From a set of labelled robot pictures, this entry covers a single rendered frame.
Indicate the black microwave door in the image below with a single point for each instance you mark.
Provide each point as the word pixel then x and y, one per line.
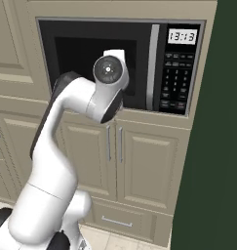
pixel 74 35

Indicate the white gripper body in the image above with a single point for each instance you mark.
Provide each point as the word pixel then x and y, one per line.
pixel 115 53

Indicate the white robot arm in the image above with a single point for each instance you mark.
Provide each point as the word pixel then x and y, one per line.
pixel 55 169

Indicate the beige cupboard door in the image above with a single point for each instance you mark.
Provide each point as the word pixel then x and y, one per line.
pixel 90 156
pixel 9 39
pixel 16 153
pixel 152 166

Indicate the black built-in microwave oven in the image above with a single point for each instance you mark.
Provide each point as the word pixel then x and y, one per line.
pixel 180 65

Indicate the microwave start button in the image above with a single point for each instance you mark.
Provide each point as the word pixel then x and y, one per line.
pixel 181 105

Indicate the beige drawer front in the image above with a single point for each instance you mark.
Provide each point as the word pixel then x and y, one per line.
pixel 139 218

